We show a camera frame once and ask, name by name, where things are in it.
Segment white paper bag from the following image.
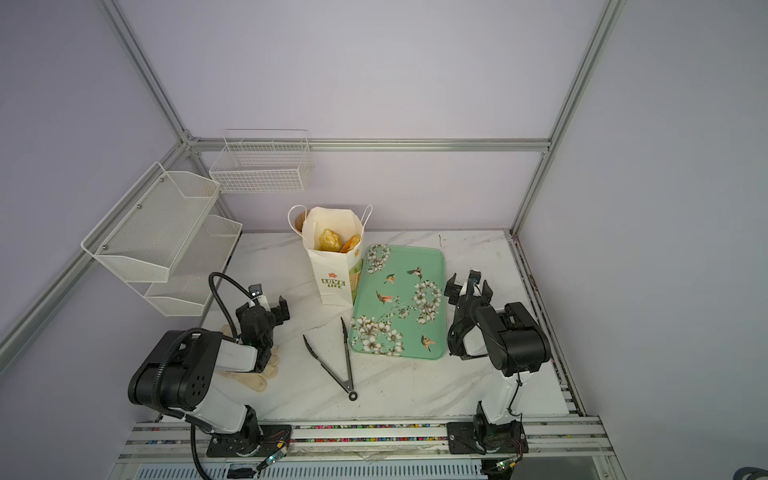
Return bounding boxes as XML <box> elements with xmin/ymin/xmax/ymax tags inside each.
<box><xmin>287</xmin><ymin>205</ymin><xmax>373</xmax><ymax>306</ymax></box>

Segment orange fake donut bread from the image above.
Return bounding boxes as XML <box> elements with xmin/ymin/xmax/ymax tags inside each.
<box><xmin>340</xmin><ymin>235</ymin><xmax>362</xmax><ymax>254</ymax></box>

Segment black metal tongs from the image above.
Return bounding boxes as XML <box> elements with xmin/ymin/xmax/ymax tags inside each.
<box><xmin>302</xmin><ymin>318</ymin><xmax>359</xmax><ymax>402</ymax></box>

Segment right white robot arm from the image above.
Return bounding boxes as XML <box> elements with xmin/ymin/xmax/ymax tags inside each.
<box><xmin>444</xmin><ymin>270</ymin><xmax>552</xmax><ymax>458</ymax></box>

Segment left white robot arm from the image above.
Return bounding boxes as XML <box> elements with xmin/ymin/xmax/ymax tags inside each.
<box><xmin>128</xmin><ymin>272</ymin><xmax>292</xmax><ymax>457</ymax></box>

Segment green floral tray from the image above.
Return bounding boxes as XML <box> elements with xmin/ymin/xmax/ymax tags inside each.
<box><xmin>347</xmin><ymin>244</ymin><xmax>447</xmax><ymax>360</ymax></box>

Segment potted green plant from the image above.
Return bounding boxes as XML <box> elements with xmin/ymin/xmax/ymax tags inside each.
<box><xmin>294</xmin><ymin>211</ymin><xmax>307</xmax><ymax>233</ymax></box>

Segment white two-tier mesh shelf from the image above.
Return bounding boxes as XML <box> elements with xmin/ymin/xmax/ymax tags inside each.
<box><xmin>81</xmin><ymin>162</ymin><xmax>242</xmax><ymax>317</ymax></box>

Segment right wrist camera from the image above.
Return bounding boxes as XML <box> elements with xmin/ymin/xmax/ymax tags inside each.
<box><xmin>468</xmin><ymin>270</ymin><xmax>482</xmax><ymax>284</ymax></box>

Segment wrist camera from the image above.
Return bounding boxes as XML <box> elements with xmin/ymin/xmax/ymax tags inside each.
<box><xmin>468</xmin><ymin>270</ymin><xmax>482</xmax><ymax>284</ymax></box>
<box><xmin>248</xmin><ymin>284</ymin><xmax>263</xmax><ymax>298</ymax></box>

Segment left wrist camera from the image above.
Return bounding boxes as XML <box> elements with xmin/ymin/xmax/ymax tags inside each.
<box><xmin>248</xmin><ymin>284</ymin><xmax>263</xmax><ymax>298</ymax></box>

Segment white wire basket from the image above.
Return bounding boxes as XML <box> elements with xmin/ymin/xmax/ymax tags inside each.
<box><xmin>209</xmin><ymin>129</ymin><xmax>314</xmax><ymax>194</ymax></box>

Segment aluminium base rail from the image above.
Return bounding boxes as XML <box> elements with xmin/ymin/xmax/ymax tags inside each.
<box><xmin>117</xmin><ymin>416</ymin><xmax>616</xmax><ymax>464</ymax></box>

